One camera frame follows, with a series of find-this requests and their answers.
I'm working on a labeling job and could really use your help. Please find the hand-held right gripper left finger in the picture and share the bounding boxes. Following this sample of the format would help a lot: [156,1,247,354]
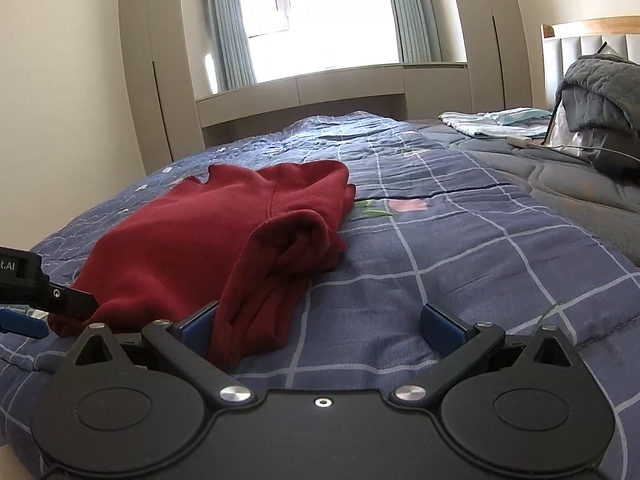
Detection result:
[67,301,254,405]

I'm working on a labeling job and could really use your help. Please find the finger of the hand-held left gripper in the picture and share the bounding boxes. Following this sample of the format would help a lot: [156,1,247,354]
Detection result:
[0,308,49,339]

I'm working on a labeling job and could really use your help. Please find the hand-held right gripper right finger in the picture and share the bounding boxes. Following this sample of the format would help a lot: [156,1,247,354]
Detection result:
[389,302,581,405]

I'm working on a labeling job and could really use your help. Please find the dark red garment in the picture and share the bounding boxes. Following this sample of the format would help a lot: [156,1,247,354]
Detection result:
[50,160,357,365]

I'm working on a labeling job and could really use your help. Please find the blue checked floral quilt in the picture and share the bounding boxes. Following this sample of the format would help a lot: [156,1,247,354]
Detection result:
[0,110,640,480]

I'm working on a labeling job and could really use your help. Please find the dark grey mattress pad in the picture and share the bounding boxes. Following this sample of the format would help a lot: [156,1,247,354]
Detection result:
[407,117,640,266]

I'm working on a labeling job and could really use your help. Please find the light blue floral cloth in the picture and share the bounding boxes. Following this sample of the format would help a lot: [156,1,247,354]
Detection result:
[439,107,556,139]

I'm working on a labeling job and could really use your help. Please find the silver shiny cloth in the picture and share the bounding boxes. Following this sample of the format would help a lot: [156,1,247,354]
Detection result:
[547,102,596,161]

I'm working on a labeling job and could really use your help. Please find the beige wardrobe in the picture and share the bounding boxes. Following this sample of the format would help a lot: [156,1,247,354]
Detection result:
[442,0,533,121]
[117,0,206,176]

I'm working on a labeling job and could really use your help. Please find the beige window bench cabinet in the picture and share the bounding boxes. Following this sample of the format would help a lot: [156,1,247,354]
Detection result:
[195,60,471,131]

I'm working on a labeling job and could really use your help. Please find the grey quilted blanket pile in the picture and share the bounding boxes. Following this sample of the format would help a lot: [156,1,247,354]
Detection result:
[555,56,640,176]

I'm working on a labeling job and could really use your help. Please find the grey-blue curtain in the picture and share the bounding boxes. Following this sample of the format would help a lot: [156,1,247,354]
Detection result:
[200,0,257,93]
[382,0,443,63]

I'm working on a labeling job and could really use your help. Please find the wooden padded headboard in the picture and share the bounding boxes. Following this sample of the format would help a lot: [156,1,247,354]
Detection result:
[540,16,640,111]

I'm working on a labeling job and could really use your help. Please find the window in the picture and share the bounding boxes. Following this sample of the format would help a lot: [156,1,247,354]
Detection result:
[235,0,403,83]

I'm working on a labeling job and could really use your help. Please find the white cable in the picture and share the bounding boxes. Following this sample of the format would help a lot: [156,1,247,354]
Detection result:
[530,143,640,161]

